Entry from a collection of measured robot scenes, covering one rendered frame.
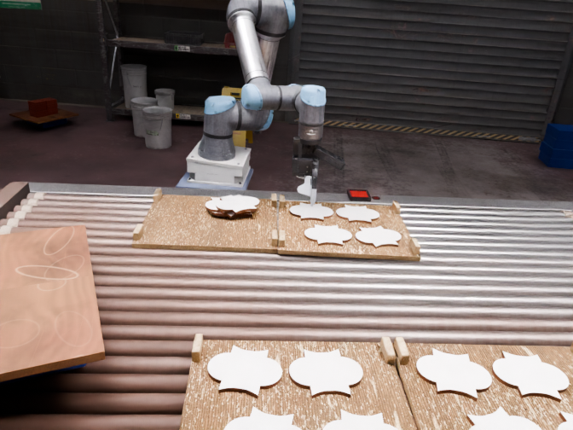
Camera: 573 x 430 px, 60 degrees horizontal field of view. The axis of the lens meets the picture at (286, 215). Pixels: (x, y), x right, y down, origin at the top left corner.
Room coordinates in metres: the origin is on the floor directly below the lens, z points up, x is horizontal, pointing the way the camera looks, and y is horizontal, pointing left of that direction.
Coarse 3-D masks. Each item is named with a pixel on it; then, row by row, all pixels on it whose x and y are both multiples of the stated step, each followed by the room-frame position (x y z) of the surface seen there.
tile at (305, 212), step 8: (296, 208) 1.50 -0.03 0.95; (304, 208) 1.50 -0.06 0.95; (312, 208) 1.51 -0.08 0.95; (320, 208) 1.51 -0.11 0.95; (328, 208) 1.52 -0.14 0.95; (296, 216) 1.46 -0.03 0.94; (304, 216) 1.44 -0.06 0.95; (312, 216) 1.45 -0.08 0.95; (320, 216) 1.45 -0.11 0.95; (328, 216) 1.46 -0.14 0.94
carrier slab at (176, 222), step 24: (168, 216) 1.40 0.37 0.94; (192, 216) 1.41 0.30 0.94; (216, 216) 1.42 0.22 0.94; (264, 216) 1.44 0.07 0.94; (144, 240) 1.24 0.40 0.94; (168, 240) 1.25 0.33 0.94; (192, 240) 1.25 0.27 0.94; (216, 240) 1.26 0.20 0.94; (240, 240) 1.27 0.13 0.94; (264, 240) 1.28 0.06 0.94
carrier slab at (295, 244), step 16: (288, 208) 1.52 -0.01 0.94; (336, 208) 1.54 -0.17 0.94; (368, 208) 1.56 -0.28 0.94; (384, 208) 1.57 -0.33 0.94; (288, 224) 1.39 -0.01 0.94; (304, 224) 1.40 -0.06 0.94; (320, 224) 1.41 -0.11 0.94; (336, 224) 1.42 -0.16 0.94; (352, 224) 1.43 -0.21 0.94; (368, 224) 1.43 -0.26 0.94; (384, 224) 1.44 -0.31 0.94; (400, 224) 1.45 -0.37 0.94; (288, 240) 1.29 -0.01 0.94; (304, 240) 1.30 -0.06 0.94; (352, 240) 1.32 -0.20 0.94; (336, 256) 1.24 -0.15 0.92; (352, 256) 1.24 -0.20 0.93; (368, 256) 1.24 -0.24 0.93; (384, 256) 1.24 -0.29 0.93; (400, 256) 1.25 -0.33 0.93; (416, 256) 1.25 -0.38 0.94
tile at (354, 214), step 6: (342, 210) 1.51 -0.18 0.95; (348, 210) 1.51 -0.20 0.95; (354, 210) 1.52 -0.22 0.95; (360, 210) 1.52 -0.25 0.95; (366, 210) 1.52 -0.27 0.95; (372, 210) 1.53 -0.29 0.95; (342, 216) 1.46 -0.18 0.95; (348, 216) 1.47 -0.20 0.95; (354, 216) 1.47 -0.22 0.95; (360, 216) 1.47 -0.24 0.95; (366, 216) 1.48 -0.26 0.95; (372, 216) 1.48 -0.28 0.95; (378, 216) 1.48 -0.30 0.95; (354, 222) 1.44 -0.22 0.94; (360, 222) 1.45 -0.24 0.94; (366, 222) 1.44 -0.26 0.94
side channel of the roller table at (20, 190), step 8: (8, 184) 1.52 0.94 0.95; (16, 184) 1.53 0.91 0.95; (24, 184) 1.53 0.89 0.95; (0, 192) 1.46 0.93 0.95; (8, 192) 1.46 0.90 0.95; (16, 192) 1.47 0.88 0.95; (24, 192) 1.51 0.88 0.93; (0, 200) 1.40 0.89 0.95; (8, 200) 1.40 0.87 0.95; (16, 200) 1.45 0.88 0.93; (0, 208) 1.35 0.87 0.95; (8, 208) 1.39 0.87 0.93; (0, 216) 1.34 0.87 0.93
